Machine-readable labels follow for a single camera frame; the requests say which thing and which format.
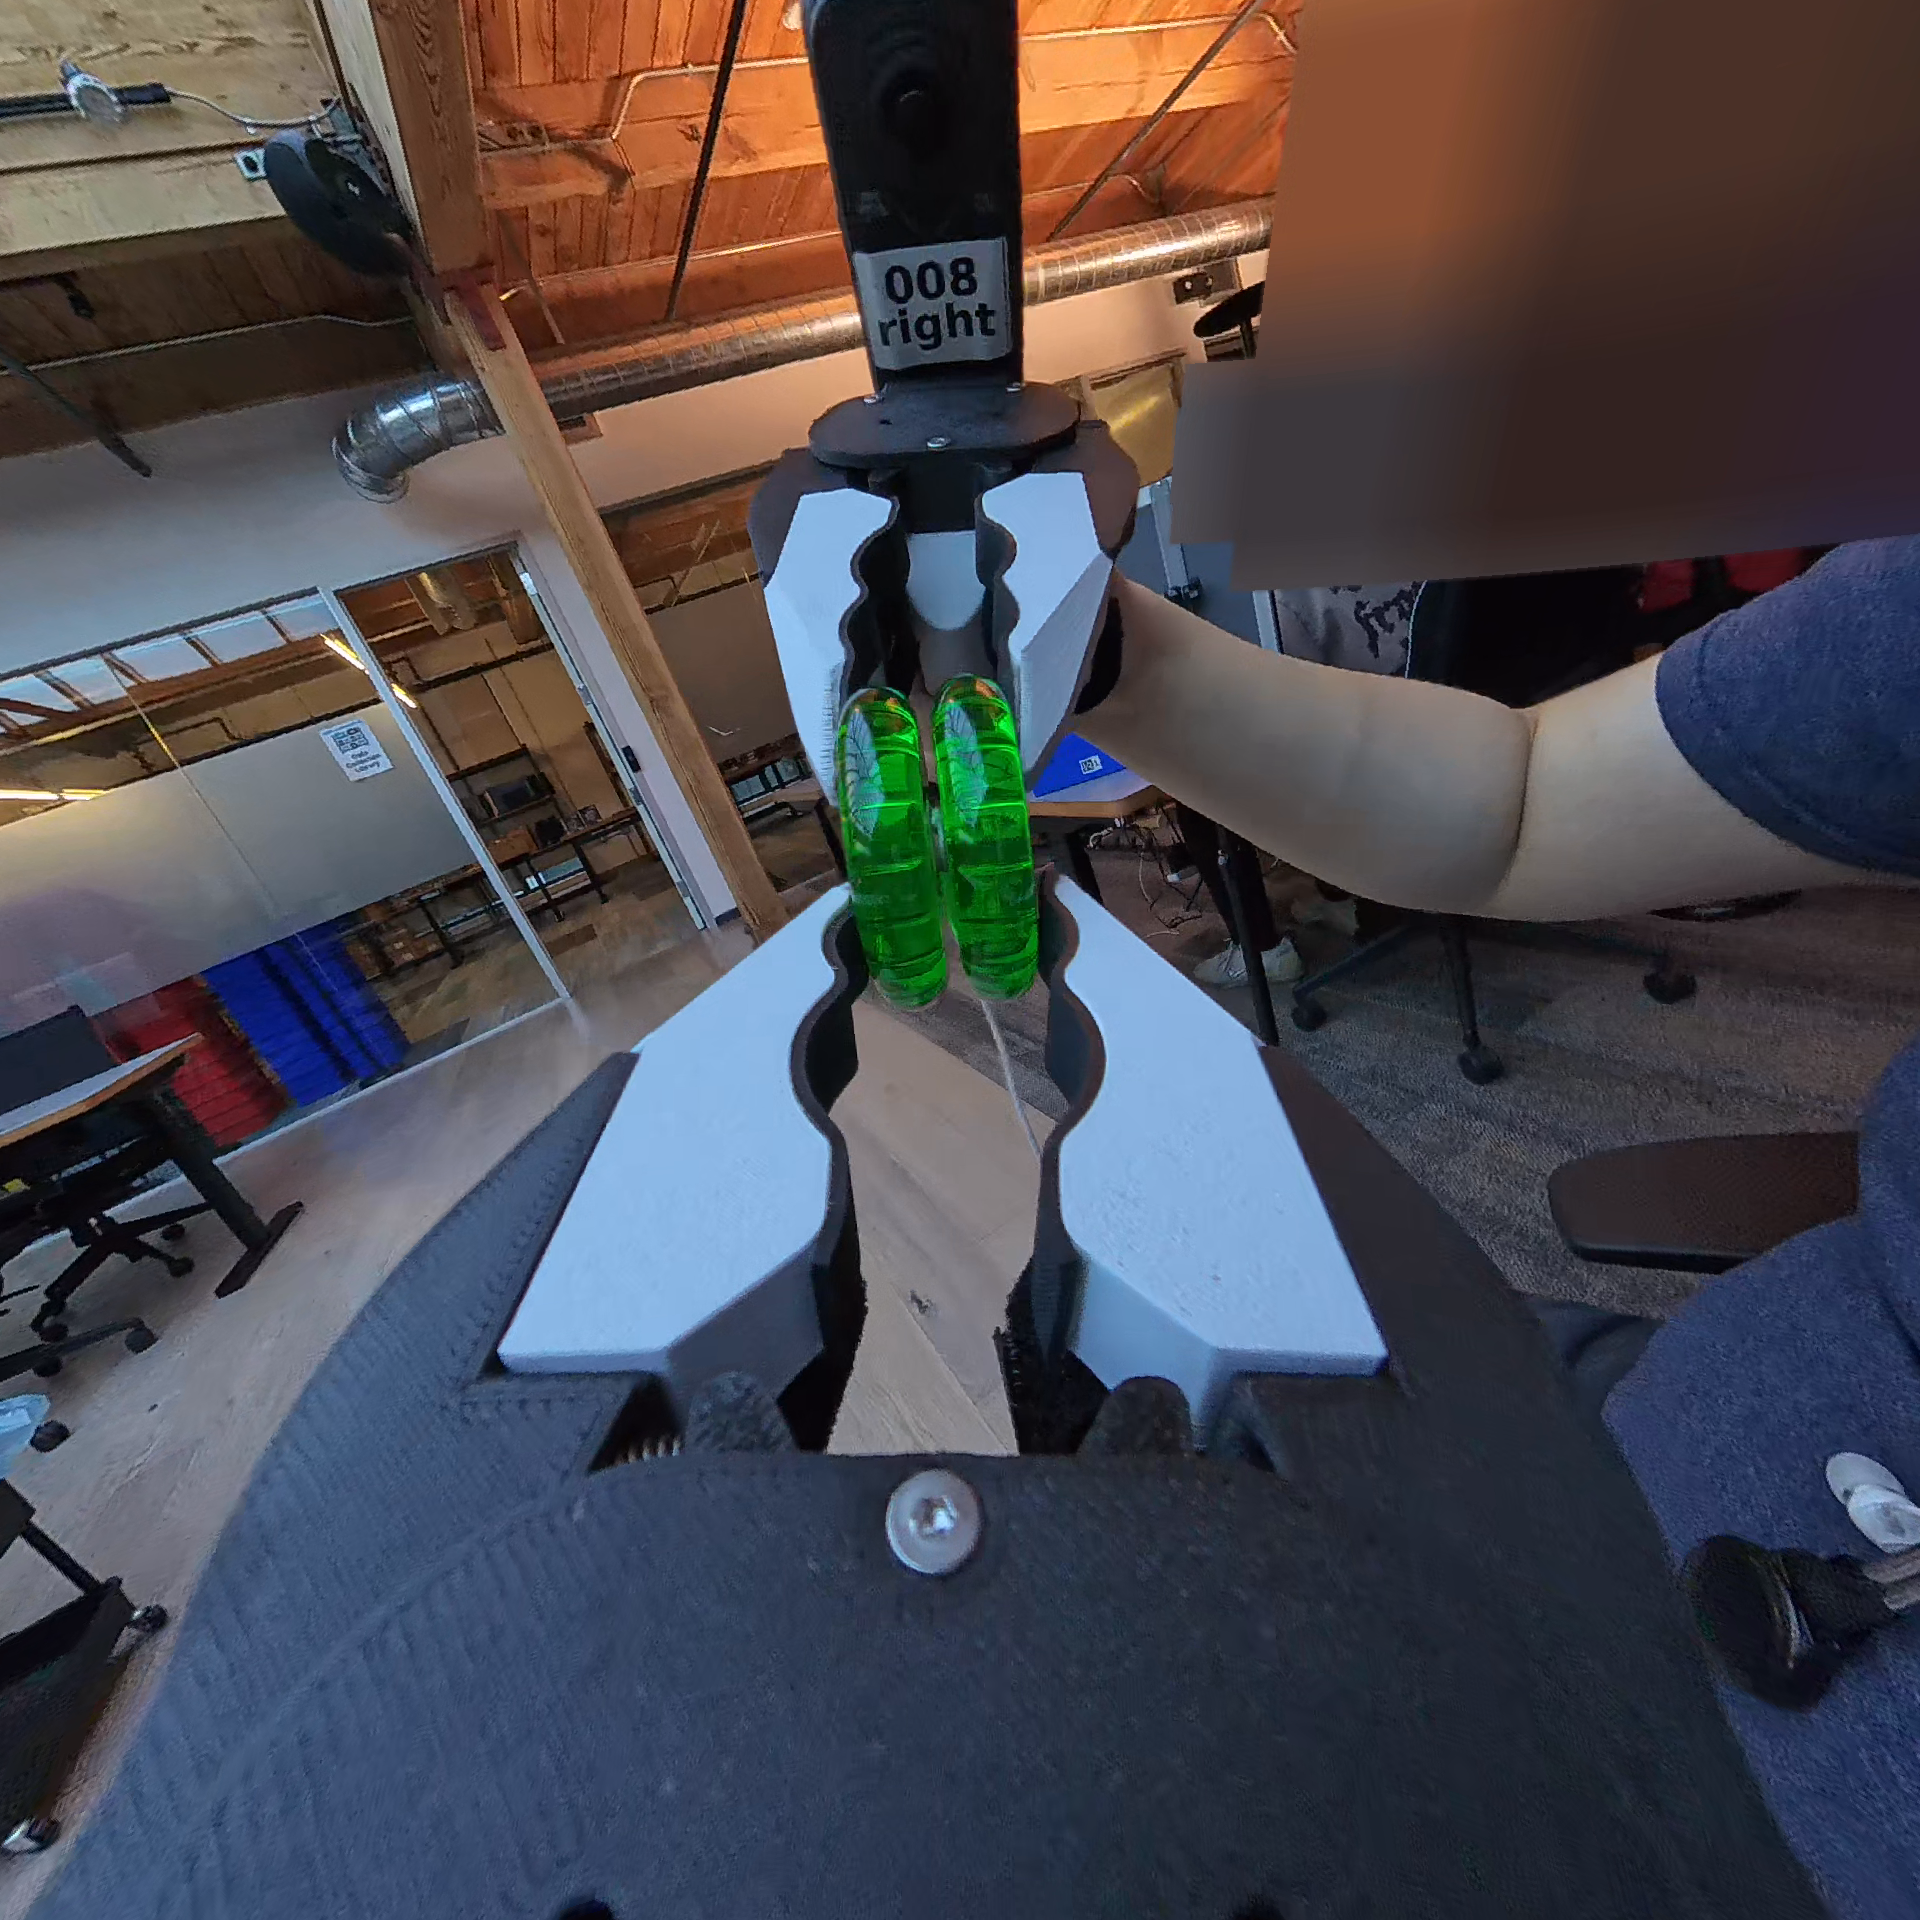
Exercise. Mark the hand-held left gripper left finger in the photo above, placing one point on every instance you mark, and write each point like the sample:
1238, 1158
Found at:
705, 1203

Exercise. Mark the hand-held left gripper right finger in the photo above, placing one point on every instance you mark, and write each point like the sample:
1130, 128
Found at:
1201, 1203

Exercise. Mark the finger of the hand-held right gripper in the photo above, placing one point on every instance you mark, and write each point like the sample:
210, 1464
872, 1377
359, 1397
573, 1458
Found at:
810, 602
1059, 602

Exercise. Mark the green yoyo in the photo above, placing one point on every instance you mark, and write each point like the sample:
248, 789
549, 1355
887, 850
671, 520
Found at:
892, 839

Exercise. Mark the person's right forearm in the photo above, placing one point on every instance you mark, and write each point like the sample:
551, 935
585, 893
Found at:
1351, 749

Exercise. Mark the blue plastic bin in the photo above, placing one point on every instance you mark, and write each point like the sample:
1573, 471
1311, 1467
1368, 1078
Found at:
1089, 765

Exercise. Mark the wooden desk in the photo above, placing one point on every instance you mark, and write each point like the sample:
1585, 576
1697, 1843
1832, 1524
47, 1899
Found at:
92, 1078
1117, 809

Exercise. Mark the black disc fixture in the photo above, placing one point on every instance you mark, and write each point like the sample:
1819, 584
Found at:
1234, 310

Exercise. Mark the black office chair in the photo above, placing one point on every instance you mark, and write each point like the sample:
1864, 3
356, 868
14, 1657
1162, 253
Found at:
1464, 975
68, 1203

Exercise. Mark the stack of blue storage bins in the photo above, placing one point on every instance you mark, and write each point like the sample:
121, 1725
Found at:
300, 1006

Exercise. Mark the white paper sign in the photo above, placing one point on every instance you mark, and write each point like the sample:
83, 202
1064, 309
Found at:
356, 746

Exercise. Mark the stack of red storage bins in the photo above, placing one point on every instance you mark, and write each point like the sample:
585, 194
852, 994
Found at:
195, 1058

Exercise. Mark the black ceiling speaker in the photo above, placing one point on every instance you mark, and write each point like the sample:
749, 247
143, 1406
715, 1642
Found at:
338, 188

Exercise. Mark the person's blue shirt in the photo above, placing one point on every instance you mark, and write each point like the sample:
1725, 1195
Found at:
1787, 692

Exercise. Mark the wooden post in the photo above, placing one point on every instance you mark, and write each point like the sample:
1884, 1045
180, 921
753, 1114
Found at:
602, 556

